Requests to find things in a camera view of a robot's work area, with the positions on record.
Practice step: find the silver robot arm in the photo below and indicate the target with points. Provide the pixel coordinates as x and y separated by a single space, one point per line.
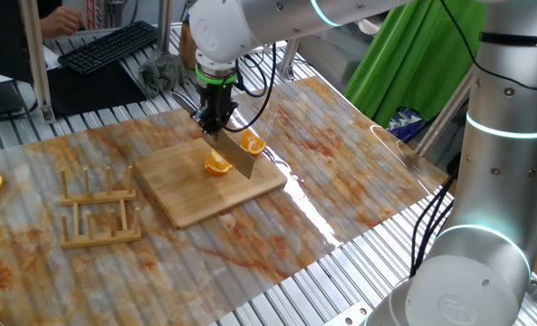
499 181

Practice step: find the taped cardboard box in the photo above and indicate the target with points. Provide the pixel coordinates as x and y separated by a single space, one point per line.
187 45

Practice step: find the bamboo cutting board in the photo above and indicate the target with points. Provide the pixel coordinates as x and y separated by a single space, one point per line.
182 194

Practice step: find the bare person hand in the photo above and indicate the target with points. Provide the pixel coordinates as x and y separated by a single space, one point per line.
62 22

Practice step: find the steel cleaver knife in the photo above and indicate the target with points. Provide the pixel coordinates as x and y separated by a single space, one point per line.
234 154

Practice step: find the cut orange piece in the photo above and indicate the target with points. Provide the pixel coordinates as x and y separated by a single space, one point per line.
253 144
216 166

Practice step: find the black desk pad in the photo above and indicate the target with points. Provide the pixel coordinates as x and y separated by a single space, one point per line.
91 90

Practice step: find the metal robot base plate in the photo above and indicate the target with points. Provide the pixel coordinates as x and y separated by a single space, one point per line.
347 317

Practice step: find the black computer keyboard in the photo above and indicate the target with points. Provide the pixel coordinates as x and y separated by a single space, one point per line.
109 45

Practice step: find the grey crumpled cloth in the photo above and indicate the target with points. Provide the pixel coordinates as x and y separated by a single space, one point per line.
159 74

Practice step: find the white paper sheet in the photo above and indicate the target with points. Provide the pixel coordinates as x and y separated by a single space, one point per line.
50 56

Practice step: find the black monitor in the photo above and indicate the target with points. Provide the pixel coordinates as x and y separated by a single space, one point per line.
1 36

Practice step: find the green fabric curtain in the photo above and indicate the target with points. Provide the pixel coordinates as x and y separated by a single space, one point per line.
408 68

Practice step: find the blue patterned bag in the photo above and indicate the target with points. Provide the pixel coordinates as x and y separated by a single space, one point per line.
406 124

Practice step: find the marble pattern plastic mat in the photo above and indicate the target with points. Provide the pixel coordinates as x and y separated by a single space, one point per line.
250 235

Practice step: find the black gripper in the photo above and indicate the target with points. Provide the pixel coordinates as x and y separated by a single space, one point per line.
216 102

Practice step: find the wooden peg rack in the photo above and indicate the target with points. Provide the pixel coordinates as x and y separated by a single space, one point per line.
96 197

